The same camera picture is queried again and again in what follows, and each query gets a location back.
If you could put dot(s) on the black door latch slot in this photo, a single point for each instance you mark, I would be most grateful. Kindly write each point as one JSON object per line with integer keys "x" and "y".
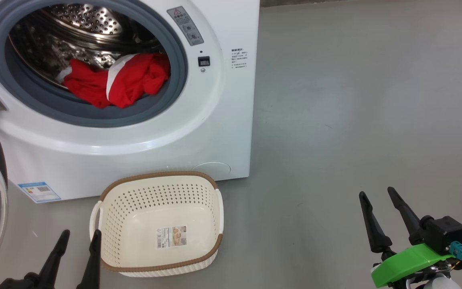
{"x": 203, "y": 61}

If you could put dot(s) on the grey warning sticker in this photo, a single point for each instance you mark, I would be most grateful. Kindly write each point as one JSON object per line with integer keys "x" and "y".
{"x": 187, "y": 28}

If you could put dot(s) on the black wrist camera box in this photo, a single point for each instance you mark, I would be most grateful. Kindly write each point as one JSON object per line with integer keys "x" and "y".
{"x": 447, "y": 235}

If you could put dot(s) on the small printed text label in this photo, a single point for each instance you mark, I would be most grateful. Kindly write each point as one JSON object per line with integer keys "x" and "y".
{"x": 239, "y": 58}

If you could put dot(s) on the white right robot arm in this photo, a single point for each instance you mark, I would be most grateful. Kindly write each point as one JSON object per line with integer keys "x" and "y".
{"x": 435, "y": 283}

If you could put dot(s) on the white front-load washing machine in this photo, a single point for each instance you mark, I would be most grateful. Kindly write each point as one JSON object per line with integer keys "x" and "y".
{"x": 223, "y": 132}

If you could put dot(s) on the red and white garment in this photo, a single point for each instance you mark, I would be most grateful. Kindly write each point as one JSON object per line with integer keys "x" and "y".
{"x": 134, "y": 80}

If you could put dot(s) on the blue energy label sticker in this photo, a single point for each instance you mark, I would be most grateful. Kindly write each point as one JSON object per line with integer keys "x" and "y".
{"x": 39, "y": 192}

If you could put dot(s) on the stainless steel washing machine drum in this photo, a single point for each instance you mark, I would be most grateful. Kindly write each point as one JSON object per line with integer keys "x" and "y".
{"x": 86, "y": 20}

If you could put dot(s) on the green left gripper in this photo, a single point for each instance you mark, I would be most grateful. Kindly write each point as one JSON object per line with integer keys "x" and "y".
{"x": 20, "y": 283}

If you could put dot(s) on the round white filter cover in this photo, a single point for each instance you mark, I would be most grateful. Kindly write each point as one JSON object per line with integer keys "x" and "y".
{"x": 211, "y": 170}

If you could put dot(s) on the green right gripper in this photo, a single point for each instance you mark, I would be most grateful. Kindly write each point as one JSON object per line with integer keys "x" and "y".
{"x": 407, "y": 263}

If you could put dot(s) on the cream perforated basket brown rim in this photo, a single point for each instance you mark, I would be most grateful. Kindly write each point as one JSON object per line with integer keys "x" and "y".
{"x": 142, "y": 216}

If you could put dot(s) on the printed product label sticker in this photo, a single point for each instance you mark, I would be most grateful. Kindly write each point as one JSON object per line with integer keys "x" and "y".
{"x": 171, "y": 237}

